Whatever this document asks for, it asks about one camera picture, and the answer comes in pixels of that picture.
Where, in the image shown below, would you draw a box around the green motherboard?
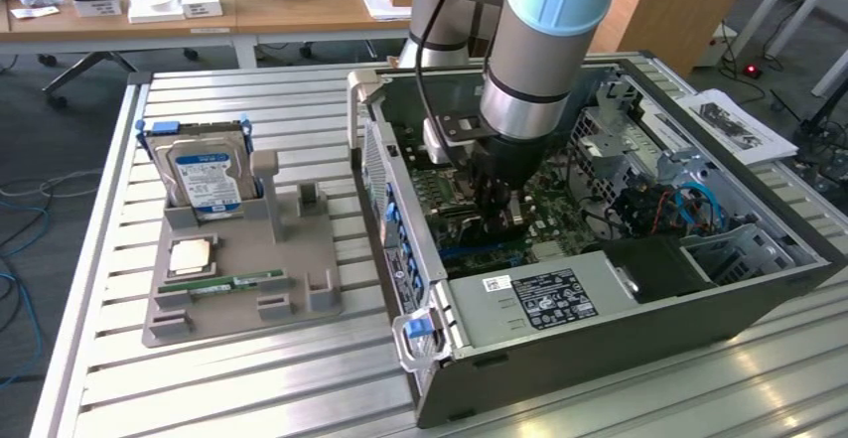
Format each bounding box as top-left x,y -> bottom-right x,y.
397,144 -> 618,280

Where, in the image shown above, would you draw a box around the black graphics card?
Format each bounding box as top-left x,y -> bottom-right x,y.
454,197 -> 535,250

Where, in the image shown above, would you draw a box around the blue data wire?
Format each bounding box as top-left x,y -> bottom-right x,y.
675,182 -> 731,235

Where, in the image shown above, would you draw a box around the white box with black top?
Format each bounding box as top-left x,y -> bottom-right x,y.
66,0 -> 122,19

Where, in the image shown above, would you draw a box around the white floor cable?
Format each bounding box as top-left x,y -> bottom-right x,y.
0,169 -> 102,199

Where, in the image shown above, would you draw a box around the black tripod stand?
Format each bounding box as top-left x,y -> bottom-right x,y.
794,55 -> 848,181

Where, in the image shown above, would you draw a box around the blue floor cable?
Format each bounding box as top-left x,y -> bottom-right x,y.
0,199 -> 53,389

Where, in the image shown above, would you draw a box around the wooden cabinet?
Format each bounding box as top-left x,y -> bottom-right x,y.
589,0 -> 761,74

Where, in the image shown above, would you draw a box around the grey parts rack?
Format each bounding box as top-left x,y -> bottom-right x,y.
141,149 -> 346,350

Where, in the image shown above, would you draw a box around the stack of papers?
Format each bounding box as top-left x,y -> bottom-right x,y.
357,0 -> 417,22

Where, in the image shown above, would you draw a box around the grey power supply unit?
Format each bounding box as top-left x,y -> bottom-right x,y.
447,251 -> 642,350

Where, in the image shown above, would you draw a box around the metal CPU socket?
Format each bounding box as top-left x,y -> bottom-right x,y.
434,169 -> 481,211

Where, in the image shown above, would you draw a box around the metal disk bay cage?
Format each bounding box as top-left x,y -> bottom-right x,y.
682,223 -> 797,285
569,104 -> 669,201

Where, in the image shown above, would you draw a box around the wooden desk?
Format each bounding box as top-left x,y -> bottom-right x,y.
0,0 -> 426,70

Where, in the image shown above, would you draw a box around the silver CPU chip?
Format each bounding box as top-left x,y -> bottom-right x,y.
166,238 -> 218,276

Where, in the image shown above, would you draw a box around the grey open PC case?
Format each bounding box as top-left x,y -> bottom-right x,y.
347,58 -> 834,429

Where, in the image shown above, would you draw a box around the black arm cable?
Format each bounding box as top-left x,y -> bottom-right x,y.
414,0 -> 461,134

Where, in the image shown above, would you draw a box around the printed paper sheets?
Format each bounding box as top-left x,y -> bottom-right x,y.
653,88 -> 801,166

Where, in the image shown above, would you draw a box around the green RAM stick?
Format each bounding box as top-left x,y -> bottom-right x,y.
158,269 -> 287,294

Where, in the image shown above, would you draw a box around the plain white box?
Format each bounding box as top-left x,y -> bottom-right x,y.
179,0 -> 223,19

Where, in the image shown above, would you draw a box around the hard disk with blue caddy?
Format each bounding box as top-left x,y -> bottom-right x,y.
135,118 -> 261,221

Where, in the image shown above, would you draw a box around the black castor desk leg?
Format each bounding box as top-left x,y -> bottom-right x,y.
41,50 -> 138,109

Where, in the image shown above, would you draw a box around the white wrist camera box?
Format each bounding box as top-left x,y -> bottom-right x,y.
422,113 -> 503,166

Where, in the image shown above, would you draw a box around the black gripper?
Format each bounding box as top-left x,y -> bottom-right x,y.
471,135 -> 553,233

